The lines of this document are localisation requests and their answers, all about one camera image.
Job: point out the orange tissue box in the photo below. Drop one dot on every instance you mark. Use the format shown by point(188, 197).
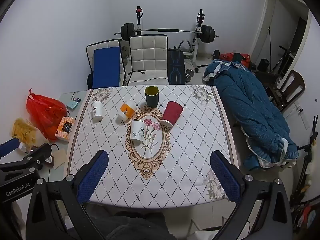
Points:
point(65, 127)

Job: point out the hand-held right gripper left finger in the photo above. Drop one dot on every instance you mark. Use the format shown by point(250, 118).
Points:
point(93, 175)

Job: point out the white cup with flower print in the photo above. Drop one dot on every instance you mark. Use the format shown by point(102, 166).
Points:
point(137, 131)

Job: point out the red paper cup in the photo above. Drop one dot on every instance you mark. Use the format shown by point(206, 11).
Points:
point(171, 113)

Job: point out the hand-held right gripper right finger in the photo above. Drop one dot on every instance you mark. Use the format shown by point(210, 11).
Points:
point(225, 176)

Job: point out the black stand with colourful items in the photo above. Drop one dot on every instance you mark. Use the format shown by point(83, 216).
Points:
point(306, 180)

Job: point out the white cup with black print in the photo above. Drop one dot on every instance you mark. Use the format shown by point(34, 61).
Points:
point(97, 111)

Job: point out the floral diamond pattern tablecloth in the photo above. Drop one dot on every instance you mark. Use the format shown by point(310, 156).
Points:
point(190, 140)

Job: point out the metal dumbbell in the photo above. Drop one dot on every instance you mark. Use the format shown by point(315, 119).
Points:
point(190, 74)

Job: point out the grey bag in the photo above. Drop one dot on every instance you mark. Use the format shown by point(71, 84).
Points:
point(185, 46)

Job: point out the dark green cup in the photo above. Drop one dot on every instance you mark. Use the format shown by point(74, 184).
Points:
point(152, 97)

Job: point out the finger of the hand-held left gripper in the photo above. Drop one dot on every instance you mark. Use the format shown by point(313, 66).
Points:
point(10, 147)
point(40, 152)

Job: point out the black speaker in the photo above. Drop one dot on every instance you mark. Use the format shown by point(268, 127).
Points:
point(263, 65)

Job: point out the black barbell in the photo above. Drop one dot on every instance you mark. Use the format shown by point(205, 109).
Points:
point(155, 31)

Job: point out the white padded chair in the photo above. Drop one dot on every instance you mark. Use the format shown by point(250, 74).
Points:
point(105, 43)
point(148, 55)

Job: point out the yellow plastic bag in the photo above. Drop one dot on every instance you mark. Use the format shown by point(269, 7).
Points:
point(23, 131)

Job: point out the teal card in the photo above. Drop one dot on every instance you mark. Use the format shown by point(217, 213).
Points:
point(72, 105)

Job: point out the red plastic bag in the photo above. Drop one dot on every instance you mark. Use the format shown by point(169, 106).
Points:
point(45, 115)

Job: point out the dark clothing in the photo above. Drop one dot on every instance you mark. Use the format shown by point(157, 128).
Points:
point(135, 226)

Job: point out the orange and white cup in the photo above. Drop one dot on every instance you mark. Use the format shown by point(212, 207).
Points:
point(127, 110)

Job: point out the white barbell rack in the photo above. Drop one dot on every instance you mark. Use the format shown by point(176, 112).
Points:
point(198, 40)

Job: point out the small white bottle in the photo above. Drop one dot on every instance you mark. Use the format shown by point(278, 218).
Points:
point(22, 147)

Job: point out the blue quilt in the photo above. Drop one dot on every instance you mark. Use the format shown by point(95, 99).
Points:
point(247, 105)

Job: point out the black weight bench pad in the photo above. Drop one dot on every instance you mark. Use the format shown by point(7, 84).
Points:
point(176, 67)

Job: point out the brown wooden chair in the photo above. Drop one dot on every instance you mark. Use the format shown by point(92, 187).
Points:
point(295, 85)

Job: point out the white power strip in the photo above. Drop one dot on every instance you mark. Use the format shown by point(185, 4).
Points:
point(305, 123)

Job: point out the white door frame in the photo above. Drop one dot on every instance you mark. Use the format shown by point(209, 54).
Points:
point(265, 17)

